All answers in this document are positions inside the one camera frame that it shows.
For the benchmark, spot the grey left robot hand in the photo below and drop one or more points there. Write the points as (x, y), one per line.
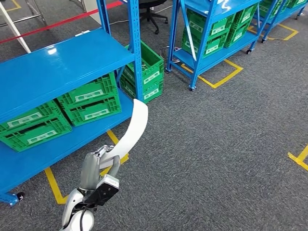
(90, 172)

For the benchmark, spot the white curved plastic part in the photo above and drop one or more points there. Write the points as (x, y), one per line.
(137, 121)

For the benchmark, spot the blue metal shelf rack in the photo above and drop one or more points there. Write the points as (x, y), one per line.
(204, 63)
(47, 63)
(278, 17)

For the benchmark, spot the yellow floor tape square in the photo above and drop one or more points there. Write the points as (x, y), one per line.
(297, 160)
(53, 188)

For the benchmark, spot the red barrier belt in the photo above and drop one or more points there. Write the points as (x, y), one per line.
(60, 22)

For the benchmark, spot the black office chair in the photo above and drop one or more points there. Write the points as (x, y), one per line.
(149, 4)

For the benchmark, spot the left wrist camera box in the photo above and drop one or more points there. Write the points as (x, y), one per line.
(103, 191)

